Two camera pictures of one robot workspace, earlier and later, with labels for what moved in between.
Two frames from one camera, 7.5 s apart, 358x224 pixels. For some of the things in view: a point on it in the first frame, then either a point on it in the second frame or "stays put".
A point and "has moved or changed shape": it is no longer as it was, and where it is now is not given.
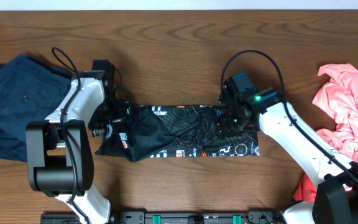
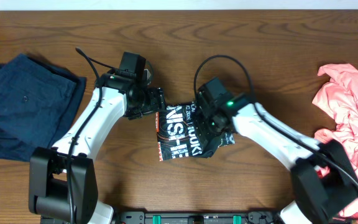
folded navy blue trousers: x=15 y=93 stays put
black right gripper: x=224 y=129 → x=202 y=129
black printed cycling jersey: x=174 y=130 has moved or changed shape
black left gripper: x=124 y=111 → x=156 y=102
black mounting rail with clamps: x=258 y=216 stays put
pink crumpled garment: x=352 y=100 stays put
